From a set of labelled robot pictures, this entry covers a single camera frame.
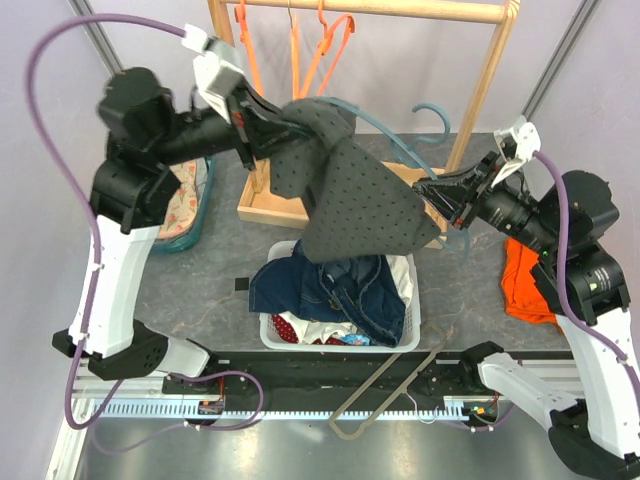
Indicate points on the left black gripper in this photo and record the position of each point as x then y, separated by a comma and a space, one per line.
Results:
254, 129

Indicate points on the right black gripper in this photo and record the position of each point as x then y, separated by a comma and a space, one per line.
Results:
458, 192

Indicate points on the blue grey hanger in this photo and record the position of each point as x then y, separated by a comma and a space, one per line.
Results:
405, 154

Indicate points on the grey dotted garment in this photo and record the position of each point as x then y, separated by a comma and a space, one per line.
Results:
356, 206

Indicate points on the orange plastic hanger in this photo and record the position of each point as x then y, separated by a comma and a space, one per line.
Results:
240, 14

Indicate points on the dark blue denim garment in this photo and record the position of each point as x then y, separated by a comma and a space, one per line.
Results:
358, 290

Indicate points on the orange hanger with denim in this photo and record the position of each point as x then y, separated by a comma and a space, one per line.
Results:
324, 47

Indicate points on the blue floral garment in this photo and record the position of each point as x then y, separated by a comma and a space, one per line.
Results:
355, 340

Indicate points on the white shirt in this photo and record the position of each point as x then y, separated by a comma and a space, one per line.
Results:
328, 333

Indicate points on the red polka dot skirt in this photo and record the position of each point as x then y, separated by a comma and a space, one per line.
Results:
284, 329

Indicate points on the white plastic basket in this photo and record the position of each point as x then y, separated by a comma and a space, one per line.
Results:
409, 340

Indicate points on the orange hanger with white shirt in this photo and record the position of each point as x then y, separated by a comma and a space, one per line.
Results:
294, 52

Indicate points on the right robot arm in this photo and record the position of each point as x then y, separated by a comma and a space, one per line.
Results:
595, 434

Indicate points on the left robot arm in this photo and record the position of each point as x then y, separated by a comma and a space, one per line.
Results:
128, 203

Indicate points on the teal plastic tray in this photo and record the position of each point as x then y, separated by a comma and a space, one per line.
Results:
204, 184

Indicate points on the wooden clothes rack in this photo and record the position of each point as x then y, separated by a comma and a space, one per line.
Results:
258, 205

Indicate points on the floral oven mitt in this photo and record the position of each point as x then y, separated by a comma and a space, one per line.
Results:
183, 206

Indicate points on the orange cloth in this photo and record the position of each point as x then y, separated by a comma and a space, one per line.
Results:
522, 299

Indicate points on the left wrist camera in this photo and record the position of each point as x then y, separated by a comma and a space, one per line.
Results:
218, 72

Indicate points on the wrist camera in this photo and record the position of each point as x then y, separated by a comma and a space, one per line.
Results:
218, 72
516, 145

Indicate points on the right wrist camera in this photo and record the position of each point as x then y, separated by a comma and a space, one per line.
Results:
516, 145

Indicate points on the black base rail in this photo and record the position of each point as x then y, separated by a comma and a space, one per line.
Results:
315, 382

